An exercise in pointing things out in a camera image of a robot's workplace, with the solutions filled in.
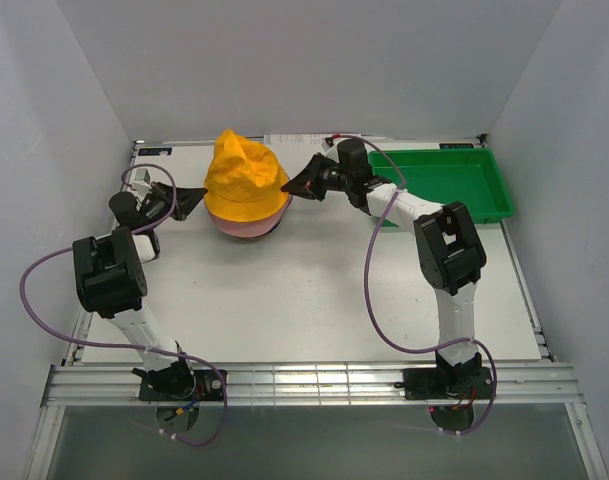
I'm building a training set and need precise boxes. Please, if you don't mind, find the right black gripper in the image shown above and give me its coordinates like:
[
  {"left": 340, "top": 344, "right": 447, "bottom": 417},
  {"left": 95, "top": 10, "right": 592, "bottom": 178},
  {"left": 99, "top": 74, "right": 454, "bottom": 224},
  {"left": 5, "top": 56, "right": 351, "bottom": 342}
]
[{"left": 281, "top": 154, "right": 351, "bottom": 202}]

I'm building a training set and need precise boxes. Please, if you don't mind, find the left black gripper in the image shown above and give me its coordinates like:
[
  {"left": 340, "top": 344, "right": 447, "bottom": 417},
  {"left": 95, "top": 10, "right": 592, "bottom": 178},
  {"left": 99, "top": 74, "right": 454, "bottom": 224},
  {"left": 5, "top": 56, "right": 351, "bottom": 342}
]
[{"left": 140, "top": 182, "right": 207, "bottom": 230}]

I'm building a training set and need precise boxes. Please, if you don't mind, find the blue bucket hat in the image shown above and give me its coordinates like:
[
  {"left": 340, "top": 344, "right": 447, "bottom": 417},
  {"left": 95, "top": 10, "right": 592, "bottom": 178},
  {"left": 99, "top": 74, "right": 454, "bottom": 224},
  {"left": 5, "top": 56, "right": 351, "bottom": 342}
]
[{"left": 264, "top": 220, "right": 281, "bottom": 236}]

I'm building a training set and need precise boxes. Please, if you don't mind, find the pink bucket hat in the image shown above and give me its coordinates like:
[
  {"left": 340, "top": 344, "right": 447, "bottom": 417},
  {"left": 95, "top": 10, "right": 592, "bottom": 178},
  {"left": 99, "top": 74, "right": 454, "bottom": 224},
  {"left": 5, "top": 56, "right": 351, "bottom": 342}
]
[{"left": 208, "top": 202, "right": 290, "bottom": 240}]

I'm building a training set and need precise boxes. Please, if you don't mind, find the yellow bucket hat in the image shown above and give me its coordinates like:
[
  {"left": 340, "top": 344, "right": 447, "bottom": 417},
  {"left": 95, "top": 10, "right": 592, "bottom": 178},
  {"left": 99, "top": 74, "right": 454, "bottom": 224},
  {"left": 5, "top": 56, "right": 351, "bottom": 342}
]
[{"left": 204, "top": 130, "right": 289, "bottom": 223}]

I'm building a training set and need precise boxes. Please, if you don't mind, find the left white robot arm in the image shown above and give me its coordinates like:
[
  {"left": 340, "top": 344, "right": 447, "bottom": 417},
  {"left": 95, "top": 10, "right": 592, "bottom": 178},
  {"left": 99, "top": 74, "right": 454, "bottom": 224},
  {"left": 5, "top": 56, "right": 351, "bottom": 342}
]
[{"left": 72, "top": 182, "right": 207, "bottom": 400}]

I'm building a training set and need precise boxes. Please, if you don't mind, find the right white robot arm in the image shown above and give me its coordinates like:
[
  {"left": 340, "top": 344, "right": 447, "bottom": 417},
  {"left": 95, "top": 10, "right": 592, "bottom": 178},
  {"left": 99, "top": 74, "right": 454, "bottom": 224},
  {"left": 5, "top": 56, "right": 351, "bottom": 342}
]
[{"left": 281, "top": 135, "right": 491, "bottom": 399}]

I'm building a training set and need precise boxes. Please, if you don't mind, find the green plastic tray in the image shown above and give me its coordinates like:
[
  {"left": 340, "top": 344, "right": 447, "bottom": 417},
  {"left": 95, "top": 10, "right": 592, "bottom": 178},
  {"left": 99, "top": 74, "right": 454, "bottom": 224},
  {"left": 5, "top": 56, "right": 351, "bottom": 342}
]
[{"left": 368, "top": 148, "right": 514, "bottom": 224}]

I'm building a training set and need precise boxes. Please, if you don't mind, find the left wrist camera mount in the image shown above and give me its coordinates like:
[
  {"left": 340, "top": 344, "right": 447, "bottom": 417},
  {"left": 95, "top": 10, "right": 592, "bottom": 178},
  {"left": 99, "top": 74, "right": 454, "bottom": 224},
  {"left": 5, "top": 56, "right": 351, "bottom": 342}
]
[{"left": 130, "top": 168, "right": 152, "bottom": 196}]

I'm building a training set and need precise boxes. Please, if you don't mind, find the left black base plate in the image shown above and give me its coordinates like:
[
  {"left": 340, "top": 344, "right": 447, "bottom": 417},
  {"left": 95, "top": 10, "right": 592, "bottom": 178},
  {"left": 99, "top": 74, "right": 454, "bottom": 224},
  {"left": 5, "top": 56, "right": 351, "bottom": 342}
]
[{"left": 137, "top": 369, "right": 228, "bottom": 402}]

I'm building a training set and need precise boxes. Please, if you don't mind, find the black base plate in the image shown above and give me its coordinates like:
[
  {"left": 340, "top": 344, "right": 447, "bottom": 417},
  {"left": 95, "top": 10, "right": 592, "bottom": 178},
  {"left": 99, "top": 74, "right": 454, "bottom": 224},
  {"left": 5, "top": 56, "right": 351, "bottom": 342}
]
[
  {"left": 393, "top": 367, "right": 495, "bottom": 400},
  {"left": 137, "top": 369, "right": 228, "bottom": 402}
]

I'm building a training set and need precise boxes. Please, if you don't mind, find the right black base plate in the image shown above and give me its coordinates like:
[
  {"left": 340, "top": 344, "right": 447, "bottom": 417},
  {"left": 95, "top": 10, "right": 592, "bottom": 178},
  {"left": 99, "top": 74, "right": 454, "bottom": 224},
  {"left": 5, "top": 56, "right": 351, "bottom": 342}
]
[{"left": 393, "top": 367, "right": 495, "bottom": 400}]

